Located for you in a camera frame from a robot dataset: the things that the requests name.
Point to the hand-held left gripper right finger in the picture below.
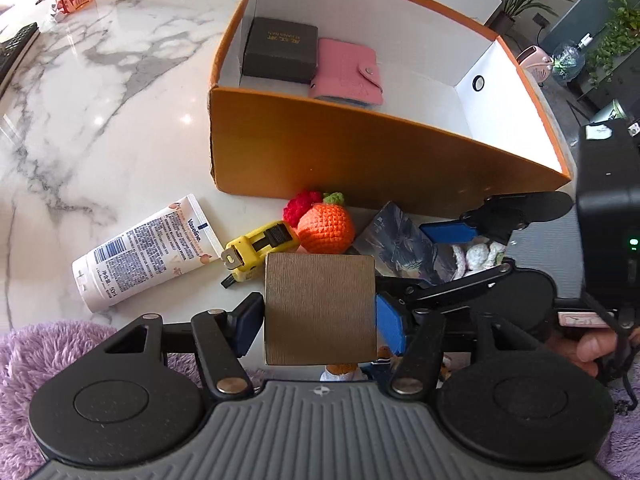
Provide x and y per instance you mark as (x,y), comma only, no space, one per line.
(390,327)

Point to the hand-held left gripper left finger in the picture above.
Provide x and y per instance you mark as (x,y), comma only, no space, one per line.
(248,325)

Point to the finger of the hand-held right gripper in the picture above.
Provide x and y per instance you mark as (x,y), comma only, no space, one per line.
(450,232)
(450,285)

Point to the crochet flower bouquet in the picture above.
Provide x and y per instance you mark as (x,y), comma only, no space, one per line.
(472,256)

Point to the dark printed packet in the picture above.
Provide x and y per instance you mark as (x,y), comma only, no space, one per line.
(400,245)

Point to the brown square box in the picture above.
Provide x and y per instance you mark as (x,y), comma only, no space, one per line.
(320,310)

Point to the yellow tape measure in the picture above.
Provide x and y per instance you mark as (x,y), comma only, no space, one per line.
(255,247)

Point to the crochet orange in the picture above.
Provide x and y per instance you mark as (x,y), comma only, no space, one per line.
(325,227)

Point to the red crochet fruit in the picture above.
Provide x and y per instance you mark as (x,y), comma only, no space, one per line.
(297,207)

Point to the orange cardboard box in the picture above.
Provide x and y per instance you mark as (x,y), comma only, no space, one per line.
(350,150)

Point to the white lotion tube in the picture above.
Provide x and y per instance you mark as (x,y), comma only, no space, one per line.
(145,245)

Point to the person's right hand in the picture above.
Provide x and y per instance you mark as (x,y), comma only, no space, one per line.
(590,347)

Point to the pink desk fan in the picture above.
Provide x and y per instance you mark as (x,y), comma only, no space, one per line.
(532,62)

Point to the green leafy plant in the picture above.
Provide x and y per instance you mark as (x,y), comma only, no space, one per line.
(620,30)

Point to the pink wallet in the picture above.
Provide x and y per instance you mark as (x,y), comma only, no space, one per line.
(345,72)

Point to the purple fluffy blanket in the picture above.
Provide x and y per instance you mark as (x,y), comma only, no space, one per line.
(30,360)

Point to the small black box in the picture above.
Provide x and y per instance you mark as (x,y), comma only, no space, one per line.
(280,47)

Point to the black keyboard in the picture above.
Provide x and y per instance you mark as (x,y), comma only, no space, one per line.
(15,45)

